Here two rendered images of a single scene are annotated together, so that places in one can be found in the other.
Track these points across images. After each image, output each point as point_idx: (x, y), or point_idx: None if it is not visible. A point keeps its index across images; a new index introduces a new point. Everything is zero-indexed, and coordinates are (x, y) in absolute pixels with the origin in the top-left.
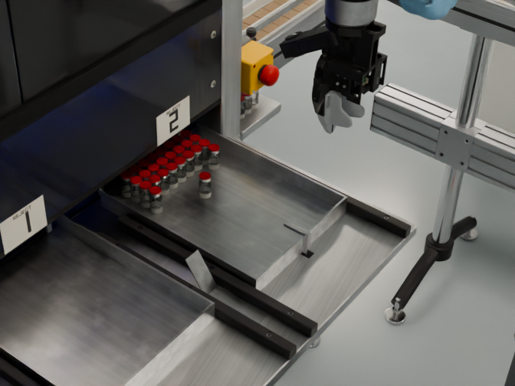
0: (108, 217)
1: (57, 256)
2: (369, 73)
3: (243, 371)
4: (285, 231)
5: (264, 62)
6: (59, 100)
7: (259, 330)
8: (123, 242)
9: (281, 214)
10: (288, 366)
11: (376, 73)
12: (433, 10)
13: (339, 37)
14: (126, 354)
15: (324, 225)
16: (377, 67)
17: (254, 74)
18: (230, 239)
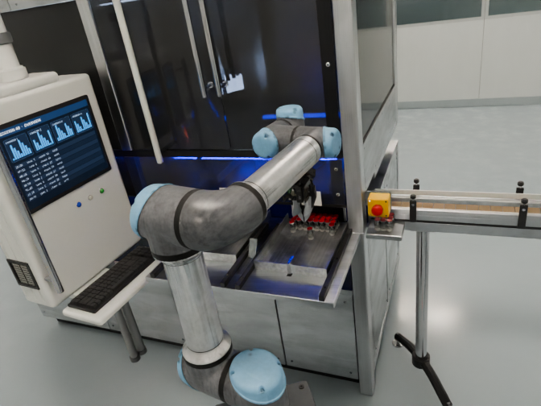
0: None
1: None
2: (292, 190)
3: (211, 278)
4: (299, 264)
5: (379, 203)
6: (244, 155)
7: (229, 271)
8: (270, 231)
9: (311, 260)
10: (220, 290)
11: (297, 192)
12: (254, 150)
13: None
14: (210, 250)
15: (307, 271)
16: (296, 188)
17: (369, 205)
18: (286, 252)
